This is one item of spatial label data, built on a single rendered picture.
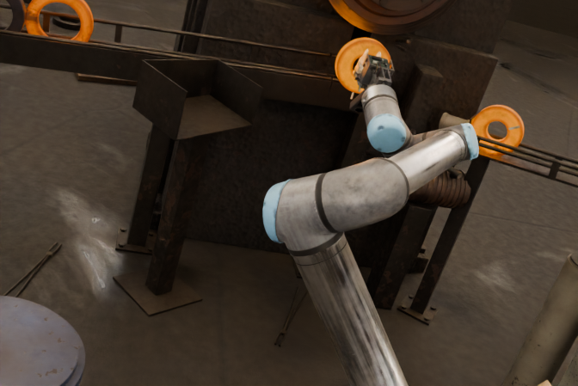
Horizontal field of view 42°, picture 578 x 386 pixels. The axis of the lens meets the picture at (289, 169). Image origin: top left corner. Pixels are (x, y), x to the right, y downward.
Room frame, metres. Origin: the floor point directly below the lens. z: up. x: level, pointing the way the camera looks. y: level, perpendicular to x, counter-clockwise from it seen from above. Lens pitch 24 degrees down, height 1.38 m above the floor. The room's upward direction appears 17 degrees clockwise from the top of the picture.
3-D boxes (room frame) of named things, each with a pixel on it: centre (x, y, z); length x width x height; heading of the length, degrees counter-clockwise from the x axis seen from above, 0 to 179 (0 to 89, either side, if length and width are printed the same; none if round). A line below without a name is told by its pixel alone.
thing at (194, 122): (1.91, 0.29, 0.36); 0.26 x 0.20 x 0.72; 140
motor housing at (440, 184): (2.26, -0.46, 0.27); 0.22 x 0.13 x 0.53; 105
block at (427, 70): (2.37, -0.33, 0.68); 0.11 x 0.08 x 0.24; 15
